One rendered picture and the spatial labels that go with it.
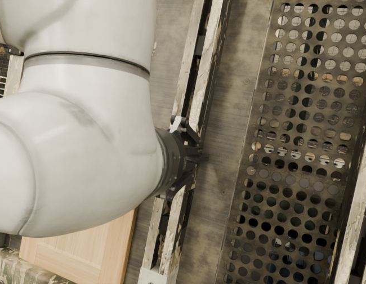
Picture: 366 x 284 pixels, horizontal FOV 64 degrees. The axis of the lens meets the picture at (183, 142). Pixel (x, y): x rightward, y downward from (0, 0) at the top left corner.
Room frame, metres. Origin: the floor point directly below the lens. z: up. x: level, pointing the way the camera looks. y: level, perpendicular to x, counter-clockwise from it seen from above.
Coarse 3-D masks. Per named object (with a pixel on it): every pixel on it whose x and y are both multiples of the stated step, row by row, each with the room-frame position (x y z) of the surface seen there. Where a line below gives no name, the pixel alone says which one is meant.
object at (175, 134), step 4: (168, 128) 0.36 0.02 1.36; (172, 132) 0.35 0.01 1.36; (176, 132) 0.35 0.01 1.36; (172, 136) 0.32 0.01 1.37; (176, 136) 0.35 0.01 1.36; (180, 136) 0.36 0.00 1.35; (176, 140) 0.32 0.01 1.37; (180, 140) 0.36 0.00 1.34; (180, 144) 0.32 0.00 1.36; (180, 148) 0.31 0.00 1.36; (184, 148) 0.32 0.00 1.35; (180, 152) 0.30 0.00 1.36; (184, 152) 0.31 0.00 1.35; (180, 156) 0.30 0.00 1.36; (184, 156) 0.31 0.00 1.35; (180, 160) 0.30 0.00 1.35; (184, 160) 0.31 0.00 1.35; (180, 164) 0.29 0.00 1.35; (184, 164) 0.31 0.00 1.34; (180, 168) 0.29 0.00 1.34; (184, 168) 0.31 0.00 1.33; (180, 172) 0.30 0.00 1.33; (176, 176) 0.29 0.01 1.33; (180, 176) 0.30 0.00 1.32; (176, 180) 0.30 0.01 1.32
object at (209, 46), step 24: (216, 0) 0.62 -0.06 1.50; (192, 24) 0.61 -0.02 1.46; (216, 24) 0.60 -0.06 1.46; (192, 48) 0.59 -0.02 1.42; (216, 48) 0.59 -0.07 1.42; (192, 72) 0.58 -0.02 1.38; (216, 72) 0.60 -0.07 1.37; (192, 96) 0.57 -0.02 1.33; (192, 120) 0.51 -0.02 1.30; (192, 192) 0.48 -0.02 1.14; (168, 216) 0.43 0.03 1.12; (168, 240) 0.40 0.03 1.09; (144, 264) 0.38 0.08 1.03; (168, 264) 0.37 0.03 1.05
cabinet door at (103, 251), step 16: (112, 224) 0.49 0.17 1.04; (128, 224) 0.48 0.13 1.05; (32, 240) 0.52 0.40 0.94; (48, 240) 0.51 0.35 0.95; (64, 240) 0.50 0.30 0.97; (80, 240) 0.49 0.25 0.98; (96, 240) 0.48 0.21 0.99; (112, 240) 0.47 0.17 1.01; (128, 240) 0.46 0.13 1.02; (32, 256) 0.50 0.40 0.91; (48, 256) 0.49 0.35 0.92; (64, 256) 0.48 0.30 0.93; (80, 256) 0.47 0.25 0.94; (96, 256) 0.46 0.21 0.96; (112, 256) 0.45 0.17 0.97; (64, 272) 0.46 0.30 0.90; (80, 272) 0.45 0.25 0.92; (96, 272) 0.44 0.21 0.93; (112, 272) 0.43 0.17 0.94
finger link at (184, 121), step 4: (172, 116) 0.39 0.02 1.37; (172, 120) 0.38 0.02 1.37; (184, 120) 0.38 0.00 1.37; (188, 120) 0.39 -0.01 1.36; (172, 124) 0.38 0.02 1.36; (184, 124) 0.37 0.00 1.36; (188, 124) 0.39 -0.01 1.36; (188, 128) 0.39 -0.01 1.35; (192, 128) 0.40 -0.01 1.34; (184, 132) 0.39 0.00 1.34; (188, 132) 0.39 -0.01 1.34; (192, 132) 0.40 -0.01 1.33; (184, 136) 0.41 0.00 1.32; (188, 136) 0.40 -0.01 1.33; (192, 136) 0.40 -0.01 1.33; (196, 136) 0.42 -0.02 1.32; (192, 140) 0.42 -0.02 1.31; (196, 140) 0.42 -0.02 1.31
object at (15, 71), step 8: (16, 56) 0.78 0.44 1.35; (16, 64) 0.77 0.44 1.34; (8, 72) 0.76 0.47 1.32; (16, 72) 0.76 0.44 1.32; (8, 80) 0.75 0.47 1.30; (16, 80) 0.74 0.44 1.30; (8, 88) 0.74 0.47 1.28; (16, 88) 0.73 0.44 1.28; (0, 232) 0.56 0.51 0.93; (0, 240) 0.55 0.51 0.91
